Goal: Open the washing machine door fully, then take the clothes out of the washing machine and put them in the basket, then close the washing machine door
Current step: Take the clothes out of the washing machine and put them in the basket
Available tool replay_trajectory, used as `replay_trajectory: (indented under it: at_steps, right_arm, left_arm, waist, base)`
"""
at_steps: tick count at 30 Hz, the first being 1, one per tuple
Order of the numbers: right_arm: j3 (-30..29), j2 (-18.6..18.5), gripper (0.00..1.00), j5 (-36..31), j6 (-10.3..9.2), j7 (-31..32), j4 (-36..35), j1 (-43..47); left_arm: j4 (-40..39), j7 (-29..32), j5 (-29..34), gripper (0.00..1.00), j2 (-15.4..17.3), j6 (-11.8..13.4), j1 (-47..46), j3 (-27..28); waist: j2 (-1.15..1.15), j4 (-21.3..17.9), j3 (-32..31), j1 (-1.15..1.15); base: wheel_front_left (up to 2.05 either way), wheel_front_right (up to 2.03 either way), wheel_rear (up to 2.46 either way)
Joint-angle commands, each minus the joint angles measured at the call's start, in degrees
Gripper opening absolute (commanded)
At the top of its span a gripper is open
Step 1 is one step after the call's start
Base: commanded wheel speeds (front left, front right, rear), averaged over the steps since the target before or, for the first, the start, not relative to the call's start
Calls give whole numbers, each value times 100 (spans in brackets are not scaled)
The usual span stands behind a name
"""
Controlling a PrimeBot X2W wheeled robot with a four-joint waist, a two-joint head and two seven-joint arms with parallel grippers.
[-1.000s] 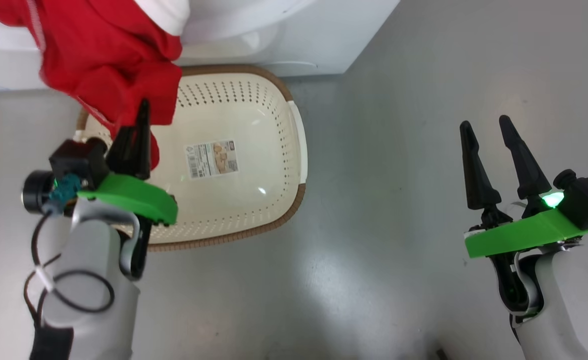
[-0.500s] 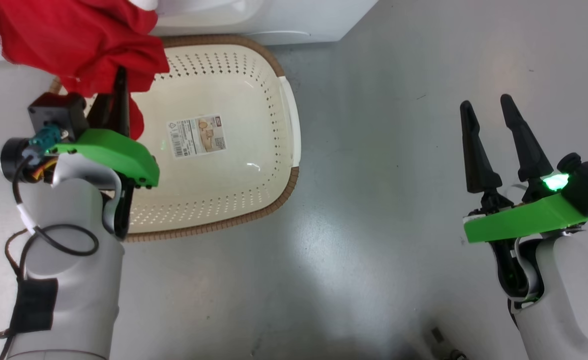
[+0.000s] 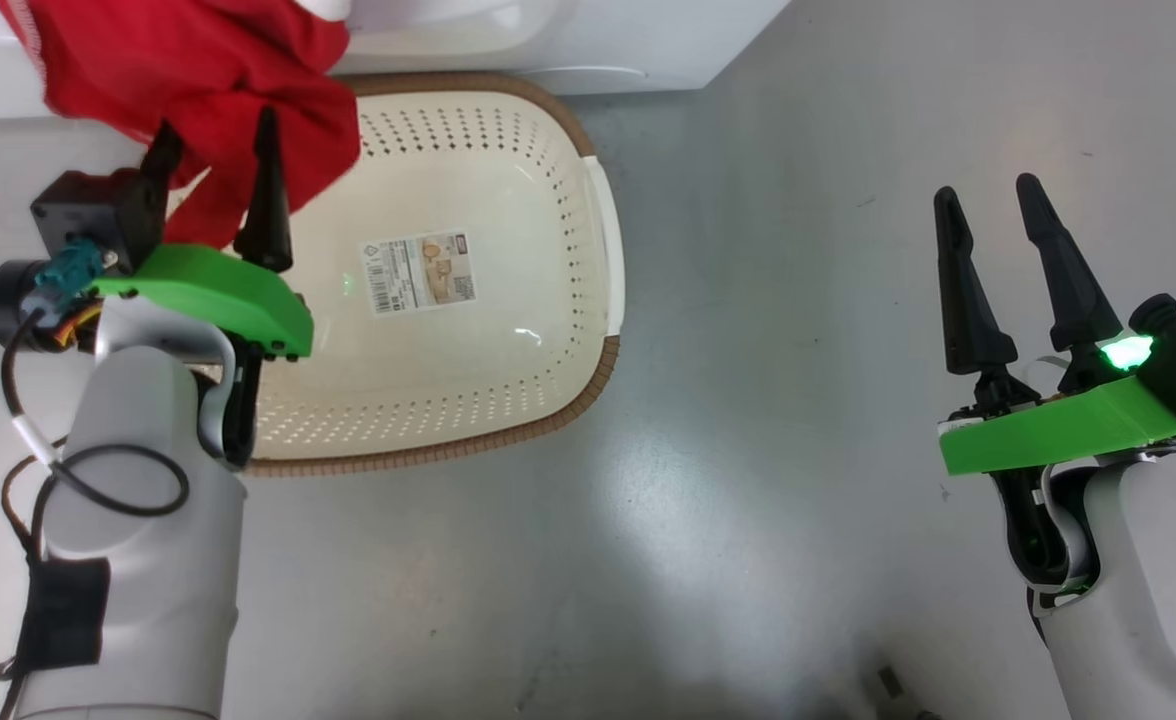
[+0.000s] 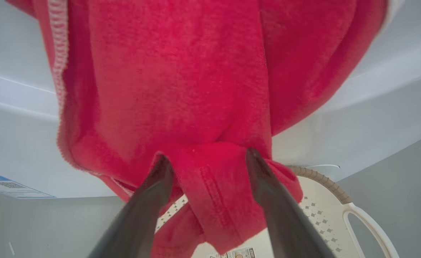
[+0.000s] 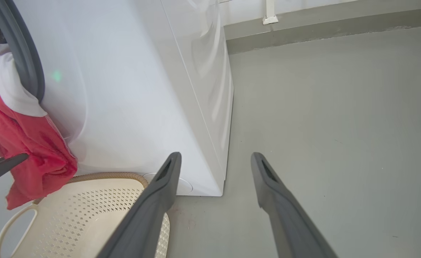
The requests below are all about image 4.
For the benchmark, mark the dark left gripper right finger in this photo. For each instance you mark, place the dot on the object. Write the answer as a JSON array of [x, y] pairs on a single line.
[[282, 215]]

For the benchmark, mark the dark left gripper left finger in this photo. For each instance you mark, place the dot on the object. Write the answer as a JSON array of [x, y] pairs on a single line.
[[142, 215]]

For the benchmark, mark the red garment with white trim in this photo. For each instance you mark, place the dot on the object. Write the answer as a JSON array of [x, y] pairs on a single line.
[[178, 89]]

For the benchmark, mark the cream perforated laundry basket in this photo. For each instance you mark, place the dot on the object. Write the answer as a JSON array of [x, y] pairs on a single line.
[[321, 215]]

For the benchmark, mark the basket barcode label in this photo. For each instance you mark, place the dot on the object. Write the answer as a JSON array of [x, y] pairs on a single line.
[[235, 253]]

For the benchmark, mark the blue energy label sticker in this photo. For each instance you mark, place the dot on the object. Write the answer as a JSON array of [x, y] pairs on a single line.
[[13, 188]]

